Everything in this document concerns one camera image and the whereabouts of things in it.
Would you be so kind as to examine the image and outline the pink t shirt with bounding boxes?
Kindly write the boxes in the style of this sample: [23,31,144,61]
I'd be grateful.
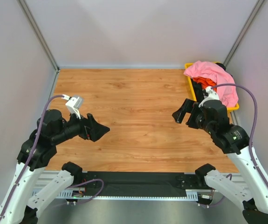
[184,61,239,108]

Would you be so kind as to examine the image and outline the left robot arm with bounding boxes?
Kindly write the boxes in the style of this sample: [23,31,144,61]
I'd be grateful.
[0,109,110,224]

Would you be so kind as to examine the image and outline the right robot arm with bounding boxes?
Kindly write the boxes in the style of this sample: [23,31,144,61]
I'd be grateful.
[172,99,268,224]

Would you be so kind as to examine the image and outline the black t shirt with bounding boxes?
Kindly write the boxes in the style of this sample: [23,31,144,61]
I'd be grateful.
[190,62,226,102]

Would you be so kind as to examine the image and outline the orange t shirt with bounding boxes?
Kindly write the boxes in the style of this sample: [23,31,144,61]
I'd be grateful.
[193,77,216,89]

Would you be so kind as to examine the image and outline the yellow plastic bin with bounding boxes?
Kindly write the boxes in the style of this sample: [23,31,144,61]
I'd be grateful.
[185,63,239,112]

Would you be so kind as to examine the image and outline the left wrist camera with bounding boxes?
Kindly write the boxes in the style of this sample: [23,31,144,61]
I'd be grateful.
[62,94,84,119]

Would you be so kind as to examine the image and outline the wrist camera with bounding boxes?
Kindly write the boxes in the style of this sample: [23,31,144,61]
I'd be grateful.
[62,94,84,119]
[199,86,220,108]

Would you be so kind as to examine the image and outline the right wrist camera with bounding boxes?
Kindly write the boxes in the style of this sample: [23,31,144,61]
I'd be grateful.
[199,86,220,108]

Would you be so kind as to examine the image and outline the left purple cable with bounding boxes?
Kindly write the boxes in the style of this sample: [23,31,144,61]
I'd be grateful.
[0,94,66,224]

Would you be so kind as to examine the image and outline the purple cable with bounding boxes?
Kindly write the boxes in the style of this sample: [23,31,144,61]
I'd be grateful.
[208,83,268,210]
[0,94,66,224]

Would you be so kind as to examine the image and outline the aluminium frame rail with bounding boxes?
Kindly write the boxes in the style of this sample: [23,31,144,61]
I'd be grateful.
[34,170,248,189]

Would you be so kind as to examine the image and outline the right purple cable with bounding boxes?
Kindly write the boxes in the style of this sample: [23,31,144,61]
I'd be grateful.
[208,83,268,210]

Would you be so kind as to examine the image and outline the grey slotted cable duct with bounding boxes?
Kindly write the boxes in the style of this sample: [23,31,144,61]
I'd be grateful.
[31,188,213,201]

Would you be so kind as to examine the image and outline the right corner aluminium post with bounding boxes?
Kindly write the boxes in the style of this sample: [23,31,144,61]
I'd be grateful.
[223,0,267,67]

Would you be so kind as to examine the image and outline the corner aluminium post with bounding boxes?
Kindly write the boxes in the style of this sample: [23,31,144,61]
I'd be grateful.
[223,0,267,67]
[17,0,60,72]

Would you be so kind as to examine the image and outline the left corner aluminium post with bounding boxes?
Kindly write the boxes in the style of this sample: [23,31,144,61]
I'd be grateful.
[17,0,60,72]

